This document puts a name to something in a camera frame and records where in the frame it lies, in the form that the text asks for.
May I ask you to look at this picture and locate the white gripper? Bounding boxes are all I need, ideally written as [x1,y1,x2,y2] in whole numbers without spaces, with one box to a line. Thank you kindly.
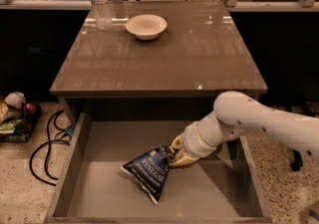
[168,120,218,167]

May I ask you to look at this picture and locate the blue chip bag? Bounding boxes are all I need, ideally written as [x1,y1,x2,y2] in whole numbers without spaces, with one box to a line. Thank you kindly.
[122,145,175,205]

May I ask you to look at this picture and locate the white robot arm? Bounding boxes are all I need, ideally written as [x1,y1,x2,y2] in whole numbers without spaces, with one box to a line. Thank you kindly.
[169,91,319,167]

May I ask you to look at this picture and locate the open grey top drawer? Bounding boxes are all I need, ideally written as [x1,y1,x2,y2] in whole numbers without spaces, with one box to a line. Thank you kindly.
[45,114,271,224]

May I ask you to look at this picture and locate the black rolling stand base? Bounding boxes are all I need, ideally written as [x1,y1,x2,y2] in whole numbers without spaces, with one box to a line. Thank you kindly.
[286,102,319,172]

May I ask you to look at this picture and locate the white ceramic bowl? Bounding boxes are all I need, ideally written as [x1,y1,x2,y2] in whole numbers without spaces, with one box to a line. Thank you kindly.
[126,14,167,40]

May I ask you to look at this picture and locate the pile of items on floor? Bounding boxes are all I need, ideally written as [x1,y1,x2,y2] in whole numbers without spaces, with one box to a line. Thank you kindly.
[0,92,42,142]

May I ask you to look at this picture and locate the clear plastic water bottle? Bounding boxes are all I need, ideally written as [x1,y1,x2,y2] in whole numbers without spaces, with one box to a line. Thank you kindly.
[90,0,112,30]

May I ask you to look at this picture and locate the black cable on floor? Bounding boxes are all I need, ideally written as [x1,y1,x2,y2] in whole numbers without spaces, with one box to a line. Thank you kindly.
[28,109,72,187]

